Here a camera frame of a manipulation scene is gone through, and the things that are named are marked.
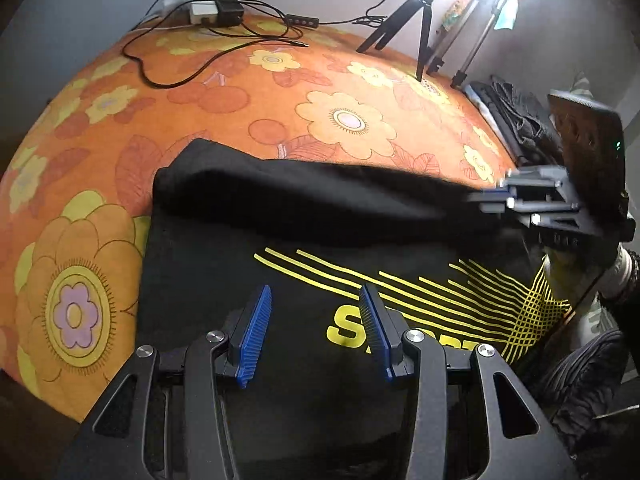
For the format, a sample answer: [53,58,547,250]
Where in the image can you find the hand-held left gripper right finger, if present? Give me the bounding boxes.
[359,282,583,480]

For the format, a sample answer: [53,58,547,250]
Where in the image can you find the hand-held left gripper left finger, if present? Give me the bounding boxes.
[52,284,273,480]

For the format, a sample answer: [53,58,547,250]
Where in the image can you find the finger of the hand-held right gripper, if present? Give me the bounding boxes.
[505,210,591,247]
[469,166,581,214]

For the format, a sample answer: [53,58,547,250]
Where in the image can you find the black pants with yellow stripes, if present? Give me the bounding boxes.
[135,137,576,480]

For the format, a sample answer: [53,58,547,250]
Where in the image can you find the person's right forearm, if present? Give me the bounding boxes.
[597,245,640,311]

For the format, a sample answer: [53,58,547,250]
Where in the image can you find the stack of folded dark clothes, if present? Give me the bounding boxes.
[462,75,566,166]

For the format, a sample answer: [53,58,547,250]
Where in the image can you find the green striped pillow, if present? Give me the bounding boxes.
[565,72,601,106]

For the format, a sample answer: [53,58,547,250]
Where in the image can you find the person's grey striped trousers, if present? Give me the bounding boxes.
[535,330,628,441]

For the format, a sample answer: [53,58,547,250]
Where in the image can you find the tall folded metal tripod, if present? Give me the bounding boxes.
[425,0,518,90]

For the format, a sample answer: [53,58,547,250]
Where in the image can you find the colourful hanging cloth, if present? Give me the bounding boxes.
[445,0,518,31]

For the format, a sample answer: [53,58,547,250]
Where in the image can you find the small black tripod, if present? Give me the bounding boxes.
[356,0,441,81]

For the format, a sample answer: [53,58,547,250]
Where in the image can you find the orange floral bed sheet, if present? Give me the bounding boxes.
[0,17,518,423]

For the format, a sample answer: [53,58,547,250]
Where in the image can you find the black charger adapter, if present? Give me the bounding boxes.
[215,0,243,27]

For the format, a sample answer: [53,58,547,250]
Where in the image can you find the white charger adapter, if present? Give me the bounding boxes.
[190,1,218,25]

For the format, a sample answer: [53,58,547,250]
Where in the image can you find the white power strip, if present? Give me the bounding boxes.
[160,0,238,16]

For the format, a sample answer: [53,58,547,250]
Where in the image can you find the looped black cable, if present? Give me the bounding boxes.
[122,0,311,88]

